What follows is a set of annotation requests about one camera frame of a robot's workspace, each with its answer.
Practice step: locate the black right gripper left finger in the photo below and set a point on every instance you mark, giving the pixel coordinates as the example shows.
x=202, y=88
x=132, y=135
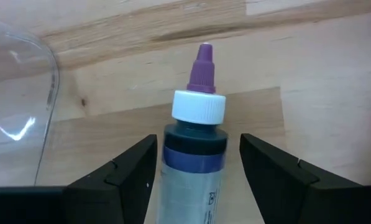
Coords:
x=120, y=193

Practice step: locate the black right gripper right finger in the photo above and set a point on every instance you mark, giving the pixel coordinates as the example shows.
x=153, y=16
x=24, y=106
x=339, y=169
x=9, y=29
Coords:
x=291, y=193

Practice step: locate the purple-capped food colouring bottle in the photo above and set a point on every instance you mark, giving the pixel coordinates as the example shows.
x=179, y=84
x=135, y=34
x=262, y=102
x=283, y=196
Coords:
x=194, y=149

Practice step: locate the clear plastic bin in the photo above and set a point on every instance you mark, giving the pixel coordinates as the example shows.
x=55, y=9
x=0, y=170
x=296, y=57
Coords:
x=17, y=109

